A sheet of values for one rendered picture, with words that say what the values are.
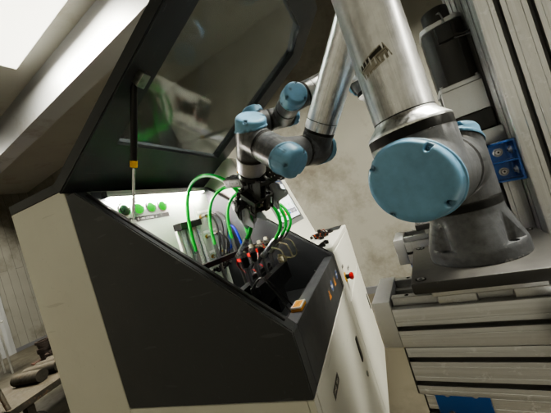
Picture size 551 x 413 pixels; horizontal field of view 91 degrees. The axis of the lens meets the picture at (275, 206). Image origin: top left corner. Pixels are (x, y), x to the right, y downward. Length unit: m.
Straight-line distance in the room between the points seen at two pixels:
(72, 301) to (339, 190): 2.67
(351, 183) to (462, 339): 2.66
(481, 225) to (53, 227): 1.10
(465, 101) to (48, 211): 1.20
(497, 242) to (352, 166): 2.67
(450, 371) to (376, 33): 0.56
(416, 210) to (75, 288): 0.96
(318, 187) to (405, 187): 2.87
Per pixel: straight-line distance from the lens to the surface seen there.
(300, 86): 0.87
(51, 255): 1.12
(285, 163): 0.56
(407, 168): 0.39
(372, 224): 3.17
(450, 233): 0.55
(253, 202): 0.73
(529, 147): 0.74
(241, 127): 0.64
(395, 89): 0.43
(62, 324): 1.17
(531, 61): 0.76
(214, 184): 1.48
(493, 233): 0.55
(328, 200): 3.23
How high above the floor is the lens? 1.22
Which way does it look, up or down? 1 degrees up
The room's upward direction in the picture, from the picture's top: 17 degrees counter-clockwise
